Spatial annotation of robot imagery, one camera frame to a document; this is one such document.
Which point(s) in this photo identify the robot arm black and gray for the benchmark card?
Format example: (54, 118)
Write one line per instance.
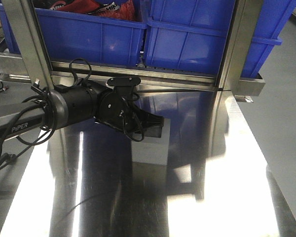
(57, 109)

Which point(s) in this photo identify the blue bin upper right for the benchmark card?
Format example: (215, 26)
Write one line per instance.
(190, 35)

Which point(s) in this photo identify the gray foam base block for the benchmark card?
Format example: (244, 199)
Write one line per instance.
(153, 150)

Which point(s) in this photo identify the blue bin with red items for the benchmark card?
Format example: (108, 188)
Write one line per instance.
(97, 39)

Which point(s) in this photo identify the stainless steel rack frame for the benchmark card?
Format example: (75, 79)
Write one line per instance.
(34, 63)

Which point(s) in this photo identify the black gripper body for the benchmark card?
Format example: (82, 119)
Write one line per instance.
(115, 112)

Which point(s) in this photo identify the red packaged items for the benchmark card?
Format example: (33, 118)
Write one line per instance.
(122, 11)

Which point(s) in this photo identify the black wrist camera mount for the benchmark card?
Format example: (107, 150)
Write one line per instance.
(124, 86)

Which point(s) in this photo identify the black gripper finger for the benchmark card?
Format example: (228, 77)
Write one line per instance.
(152, 124)

